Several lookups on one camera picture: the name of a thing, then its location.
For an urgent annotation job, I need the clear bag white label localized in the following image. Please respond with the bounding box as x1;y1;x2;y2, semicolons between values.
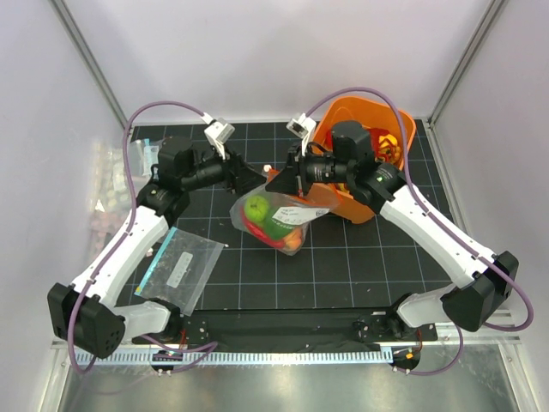
135;227;226;316

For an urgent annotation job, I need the yellow bell pepper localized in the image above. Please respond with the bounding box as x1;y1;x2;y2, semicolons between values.
377;134;402;164

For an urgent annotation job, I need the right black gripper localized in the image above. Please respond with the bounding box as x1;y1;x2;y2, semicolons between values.
266;142;353;199

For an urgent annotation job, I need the peach fruit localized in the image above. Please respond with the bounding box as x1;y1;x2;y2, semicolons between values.
283;227;304;251

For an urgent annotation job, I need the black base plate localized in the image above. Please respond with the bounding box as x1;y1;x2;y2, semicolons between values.
154;307;437;352

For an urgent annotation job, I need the aluminium front rail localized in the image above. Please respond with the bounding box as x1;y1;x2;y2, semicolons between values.
51;309;522;349

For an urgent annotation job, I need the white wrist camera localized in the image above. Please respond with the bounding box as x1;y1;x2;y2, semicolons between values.
201;112;235;160
287;113;317;156

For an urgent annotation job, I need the green bell pepper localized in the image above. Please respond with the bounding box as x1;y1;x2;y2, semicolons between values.
263;215;299;240

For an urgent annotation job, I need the orange zipper clear bag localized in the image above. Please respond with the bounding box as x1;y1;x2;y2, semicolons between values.
230;183;341;256

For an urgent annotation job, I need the right aluminium frame post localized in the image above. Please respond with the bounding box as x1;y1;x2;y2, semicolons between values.
427;0;508;128

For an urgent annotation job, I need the green apple top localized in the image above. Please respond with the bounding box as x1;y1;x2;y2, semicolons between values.
244;195;270;223

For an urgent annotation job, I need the red toy lobster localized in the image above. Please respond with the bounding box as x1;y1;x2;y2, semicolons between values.
369;128;390;144

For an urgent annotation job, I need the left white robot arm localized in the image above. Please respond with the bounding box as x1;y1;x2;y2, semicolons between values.
47;137;266;359

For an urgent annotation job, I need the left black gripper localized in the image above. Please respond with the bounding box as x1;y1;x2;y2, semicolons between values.
180;140;266;197

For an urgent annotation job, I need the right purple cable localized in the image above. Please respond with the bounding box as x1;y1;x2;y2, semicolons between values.
306;88;535;377

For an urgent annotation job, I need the aluminium frame post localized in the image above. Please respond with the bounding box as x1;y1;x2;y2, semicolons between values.
427;0;508;128
48;0;127;128

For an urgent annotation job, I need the left aluminium frame post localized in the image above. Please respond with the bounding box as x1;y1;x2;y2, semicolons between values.
48;0;127;128

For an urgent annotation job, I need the slotted cable duct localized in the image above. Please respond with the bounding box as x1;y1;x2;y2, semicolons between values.
95;347;393;367

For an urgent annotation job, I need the orange plastic basket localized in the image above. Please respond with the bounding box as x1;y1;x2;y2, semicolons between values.
312;95;416;224

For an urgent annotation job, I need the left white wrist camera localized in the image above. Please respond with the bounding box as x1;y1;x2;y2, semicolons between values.
201;112;235;160

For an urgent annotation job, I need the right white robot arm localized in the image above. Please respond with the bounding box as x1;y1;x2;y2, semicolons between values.
266;118;519;340

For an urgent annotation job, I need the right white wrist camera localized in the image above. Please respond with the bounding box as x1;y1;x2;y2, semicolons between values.
287;113;317;156

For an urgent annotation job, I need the red chili pepper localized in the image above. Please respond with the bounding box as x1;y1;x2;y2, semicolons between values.
241;213;285;249

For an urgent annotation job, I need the black grid mat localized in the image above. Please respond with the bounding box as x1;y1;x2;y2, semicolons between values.
133;119;453;310

